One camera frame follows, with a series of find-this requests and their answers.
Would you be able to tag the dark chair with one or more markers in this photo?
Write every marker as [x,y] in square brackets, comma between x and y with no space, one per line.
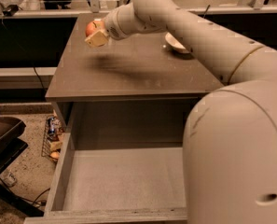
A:
[10,149]

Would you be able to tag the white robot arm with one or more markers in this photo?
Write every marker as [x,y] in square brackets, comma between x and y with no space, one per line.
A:
[230,138]

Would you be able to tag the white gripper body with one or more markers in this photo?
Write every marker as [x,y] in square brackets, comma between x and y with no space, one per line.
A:
[114,27]

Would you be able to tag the black power adapter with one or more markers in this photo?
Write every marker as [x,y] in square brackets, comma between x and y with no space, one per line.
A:
[10,10]

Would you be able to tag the white bowl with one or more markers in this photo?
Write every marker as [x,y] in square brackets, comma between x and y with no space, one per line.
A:
[177,46]

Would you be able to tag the open grey top drawer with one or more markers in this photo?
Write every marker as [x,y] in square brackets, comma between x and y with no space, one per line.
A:
[139,180]

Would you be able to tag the blue drink can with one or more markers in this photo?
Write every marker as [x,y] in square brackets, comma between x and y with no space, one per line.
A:
[51,126]

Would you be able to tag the wire basket with items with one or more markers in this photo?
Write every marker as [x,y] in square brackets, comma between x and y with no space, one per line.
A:
[52,144]

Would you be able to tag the red apple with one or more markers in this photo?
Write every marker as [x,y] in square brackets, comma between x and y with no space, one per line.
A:
[92,27]

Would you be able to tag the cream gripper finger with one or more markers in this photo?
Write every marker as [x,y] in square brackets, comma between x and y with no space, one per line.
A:
[98,38]
[98,24]

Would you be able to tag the grey cabinet with glossy top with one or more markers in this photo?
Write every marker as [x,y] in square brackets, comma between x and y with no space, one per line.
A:
[132,93]

